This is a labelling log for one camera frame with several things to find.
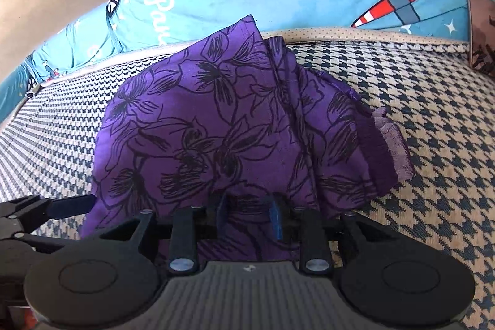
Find purple floral garment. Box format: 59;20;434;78
79;14;417;263

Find brown patterned scarf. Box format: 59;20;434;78
467;0;495;78

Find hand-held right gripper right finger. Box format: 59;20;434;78
270;192;392;274

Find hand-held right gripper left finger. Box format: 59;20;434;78
100;194;227;274

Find houndstooth sofa mat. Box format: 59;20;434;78
0;24;495;330

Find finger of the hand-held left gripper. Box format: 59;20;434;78
0;194;97;221
13;232;67;252

